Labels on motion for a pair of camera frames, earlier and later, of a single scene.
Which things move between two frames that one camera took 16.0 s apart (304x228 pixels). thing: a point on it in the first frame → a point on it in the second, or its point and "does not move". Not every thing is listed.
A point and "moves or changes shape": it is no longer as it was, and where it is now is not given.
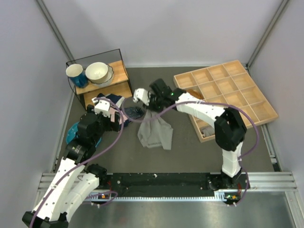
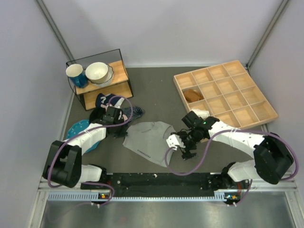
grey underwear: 156,133 moves or changes shape
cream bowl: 97,72 does not move
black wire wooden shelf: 121,84 does not move
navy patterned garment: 117,99 does not move
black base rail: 164,185 does not move
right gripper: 151,96 → 187,155
